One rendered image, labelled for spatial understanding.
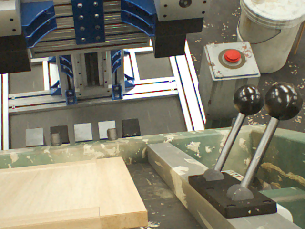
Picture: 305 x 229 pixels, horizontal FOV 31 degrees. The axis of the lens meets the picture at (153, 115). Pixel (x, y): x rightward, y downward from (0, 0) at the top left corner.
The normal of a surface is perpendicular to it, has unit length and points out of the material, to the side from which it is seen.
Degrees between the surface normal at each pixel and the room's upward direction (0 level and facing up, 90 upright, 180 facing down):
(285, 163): 90
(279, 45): 92
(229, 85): 90
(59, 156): 39
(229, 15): 0
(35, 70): 0
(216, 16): 0
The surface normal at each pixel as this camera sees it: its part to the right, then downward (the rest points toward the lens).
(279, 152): -0.99, 0.10
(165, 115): 0.03, -0.59
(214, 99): 0.15, 0.80
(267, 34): -0.31, 0.78
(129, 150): 0.11, 0.04
